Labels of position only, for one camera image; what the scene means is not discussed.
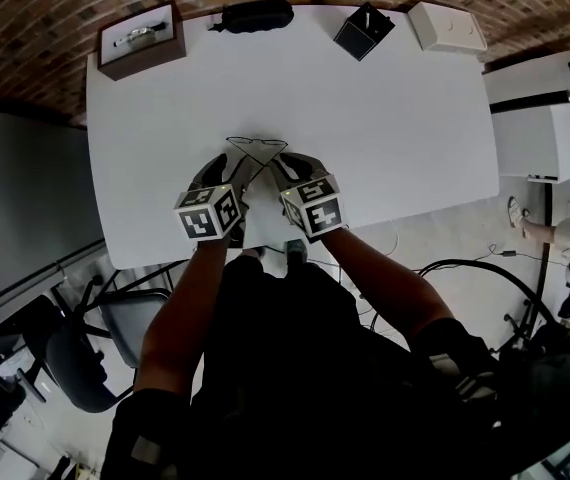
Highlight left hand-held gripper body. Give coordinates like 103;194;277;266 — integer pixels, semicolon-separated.
173;159;248;248

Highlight thick black cable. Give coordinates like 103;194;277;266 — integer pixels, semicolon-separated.
414;259;569;330

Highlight person's left forearm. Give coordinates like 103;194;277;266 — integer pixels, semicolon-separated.
134;235;231;397

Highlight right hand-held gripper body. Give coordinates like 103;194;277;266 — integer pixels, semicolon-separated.
278;160;345;240

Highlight black square box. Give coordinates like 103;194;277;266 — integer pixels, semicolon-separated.
333;1;397;62

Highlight silver wristwatch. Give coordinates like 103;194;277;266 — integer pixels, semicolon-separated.
113;20;167;49

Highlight person's black clothing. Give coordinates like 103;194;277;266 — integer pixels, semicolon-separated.
102;253;570;480

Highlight person's right shoe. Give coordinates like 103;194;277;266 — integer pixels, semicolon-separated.
284;239;309;265

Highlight black glasses case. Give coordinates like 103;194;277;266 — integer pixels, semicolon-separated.
208;0;295;35

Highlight thin wire-frame glasses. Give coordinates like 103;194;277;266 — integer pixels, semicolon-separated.
224;136;289;185

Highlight brown watch box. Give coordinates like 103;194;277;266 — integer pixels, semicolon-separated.
96;0;187;82

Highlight person's right forearm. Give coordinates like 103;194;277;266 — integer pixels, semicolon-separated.
320;225;456;352

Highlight white rectangular box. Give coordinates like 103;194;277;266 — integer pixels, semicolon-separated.
406;0;489;53

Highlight black office chair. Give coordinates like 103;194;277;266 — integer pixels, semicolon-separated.
18;272;172;414

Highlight white side table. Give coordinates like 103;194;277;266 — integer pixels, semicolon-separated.
481;47;570;185

